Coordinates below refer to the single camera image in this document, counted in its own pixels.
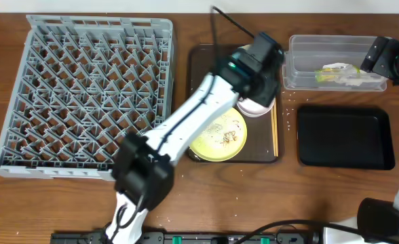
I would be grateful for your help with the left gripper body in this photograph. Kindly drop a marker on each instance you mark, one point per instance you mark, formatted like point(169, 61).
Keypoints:
point(265, 93)

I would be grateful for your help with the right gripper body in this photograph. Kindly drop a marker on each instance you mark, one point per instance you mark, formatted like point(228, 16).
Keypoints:
point(372, 55)

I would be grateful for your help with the pink bowl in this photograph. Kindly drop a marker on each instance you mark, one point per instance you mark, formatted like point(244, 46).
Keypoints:
point(252, 109)

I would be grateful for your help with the white paper napkin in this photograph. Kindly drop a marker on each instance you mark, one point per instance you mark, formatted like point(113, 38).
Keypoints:
point(365, 78)

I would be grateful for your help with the green yellow snack wrapper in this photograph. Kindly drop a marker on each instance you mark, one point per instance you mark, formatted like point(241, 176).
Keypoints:
point(338, 73)

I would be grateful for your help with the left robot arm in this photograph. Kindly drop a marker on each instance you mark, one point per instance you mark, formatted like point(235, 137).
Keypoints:
point(144, 165)

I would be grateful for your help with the clear plastic waste bin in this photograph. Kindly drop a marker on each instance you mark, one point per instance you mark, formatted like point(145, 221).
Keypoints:
point(309, 53)

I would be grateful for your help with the grey plastic dishwasher rack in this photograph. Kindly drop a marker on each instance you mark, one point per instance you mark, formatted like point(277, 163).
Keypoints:
point(83, 83)

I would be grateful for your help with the white cup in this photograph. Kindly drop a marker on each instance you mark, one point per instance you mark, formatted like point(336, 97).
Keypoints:
point(245, 47)

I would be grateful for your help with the right wooden chopstick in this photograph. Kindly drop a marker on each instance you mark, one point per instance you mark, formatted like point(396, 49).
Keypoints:
point(275, 110)

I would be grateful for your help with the wooden chopstick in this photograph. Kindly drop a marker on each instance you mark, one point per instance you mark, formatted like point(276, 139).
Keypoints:
point(271, 132)
point(275, 110)

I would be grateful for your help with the left wooden chopstick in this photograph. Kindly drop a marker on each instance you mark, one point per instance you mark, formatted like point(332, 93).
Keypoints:
point(271, 132)

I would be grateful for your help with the dark brown serving tray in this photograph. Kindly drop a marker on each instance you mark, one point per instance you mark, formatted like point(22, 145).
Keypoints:
point(258, 146)

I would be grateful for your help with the yellow plate with leftovers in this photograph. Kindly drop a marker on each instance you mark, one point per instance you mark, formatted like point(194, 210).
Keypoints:
point(223, 139)

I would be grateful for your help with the black plastic tray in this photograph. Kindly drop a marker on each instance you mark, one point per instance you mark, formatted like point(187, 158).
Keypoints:
point(346, 137)

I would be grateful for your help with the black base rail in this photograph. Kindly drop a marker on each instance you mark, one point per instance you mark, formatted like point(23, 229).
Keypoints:
point(286, 237)

